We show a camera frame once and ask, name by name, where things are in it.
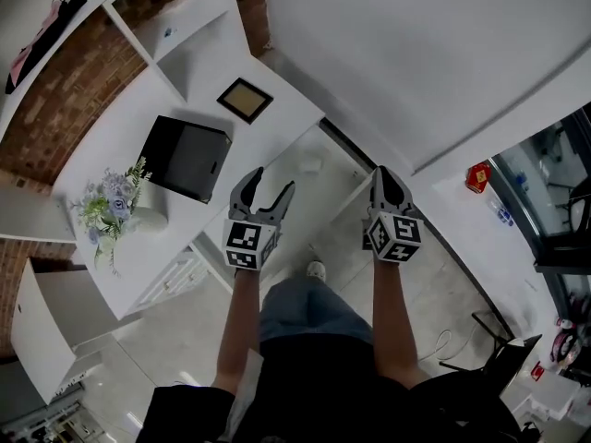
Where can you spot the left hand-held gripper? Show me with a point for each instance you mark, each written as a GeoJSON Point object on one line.
{"type": "Point", "coordinates": [244, 243]}

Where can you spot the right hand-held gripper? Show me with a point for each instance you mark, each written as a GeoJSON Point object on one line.
{"type": "Point", "coordinates": [393, 235]}

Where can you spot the white desk drawer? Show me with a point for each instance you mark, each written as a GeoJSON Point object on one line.
{"type": "Point", "coordinates": [295, 187]}

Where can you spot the small white item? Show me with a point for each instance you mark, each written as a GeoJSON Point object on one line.
{"type": "Point", "coordinates": [310, 162]}

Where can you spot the person's right forearm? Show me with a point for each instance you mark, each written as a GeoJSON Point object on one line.
{"type": "Point", "coordinates": [395, 321]}

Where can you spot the person's left forearm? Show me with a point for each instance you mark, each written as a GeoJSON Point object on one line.
{"type": "Point", "coordinates": [240, 321]}

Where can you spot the white drawer cabinet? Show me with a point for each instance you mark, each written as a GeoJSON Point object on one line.
{"type": "Point", "coordinates": [171, 277]}

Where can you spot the white desk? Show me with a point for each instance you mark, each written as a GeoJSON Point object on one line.
{"type": "Point", "coordinates": [138, 256]}

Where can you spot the black box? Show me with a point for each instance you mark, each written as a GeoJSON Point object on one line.
{"type": "Point", "coordinates": [194, 159]}

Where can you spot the person's white shoe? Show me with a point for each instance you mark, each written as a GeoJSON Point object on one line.
{"type": "Point", "coordinates": [316, 270]}

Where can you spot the red box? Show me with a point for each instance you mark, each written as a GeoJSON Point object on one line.
{"type": "Point", "coordinates": [477, 179]}

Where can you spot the white vase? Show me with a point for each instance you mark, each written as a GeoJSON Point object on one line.
{"type": "Point", "coordinates": [150, 210]}

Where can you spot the clear water bottle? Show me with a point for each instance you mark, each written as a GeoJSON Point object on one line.
{"type": "Point", "coordinates": [502, 212]}

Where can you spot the person's blue jeans leg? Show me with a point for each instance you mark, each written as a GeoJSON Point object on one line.
{"type": "Point", "coordinates": [309, 312]}

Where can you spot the blue artificial flower bouquet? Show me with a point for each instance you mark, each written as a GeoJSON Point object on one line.
{"type": "Point", "coordinates": [108, 208]}

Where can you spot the black framed glass door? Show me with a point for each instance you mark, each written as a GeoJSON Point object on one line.
{"type": "Point", "coordinates": [554, 192]}

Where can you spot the small blue ornament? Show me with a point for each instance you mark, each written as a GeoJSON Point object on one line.
{"type": "Point", "coordinates": [169, 31]}

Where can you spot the black chair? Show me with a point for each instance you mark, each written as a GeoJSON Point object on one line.
{"type": "Point", "coordinates": [508, 353]}

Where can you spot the person's black shirt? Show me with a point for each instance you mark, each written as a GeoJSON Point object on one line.
{"type": "Point", "coordinates": [323, 399]}

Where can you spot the white storage box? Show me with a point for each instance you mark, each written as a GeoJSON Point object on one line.
{"type": "Point", "coordinates": [549, 397]}

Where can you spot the white cabinet door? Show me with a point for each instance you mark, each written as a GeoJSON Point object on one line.
{"type": "Point", "coordinates": [39, 335]}

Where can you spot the pink and black garment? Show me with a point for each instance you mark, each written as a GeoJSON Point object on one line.
{"type": "Point", "coordinates": [34, 49]}

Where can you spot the black picture frame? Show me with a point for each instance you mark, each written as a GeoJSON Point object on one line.
{"type": "Point", "coordinates": [244, 100]}

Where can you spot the white wall shelf unit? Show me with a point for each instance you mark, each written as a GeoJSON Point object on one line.
{"type": "Point", "coordinates": [134, 26]}

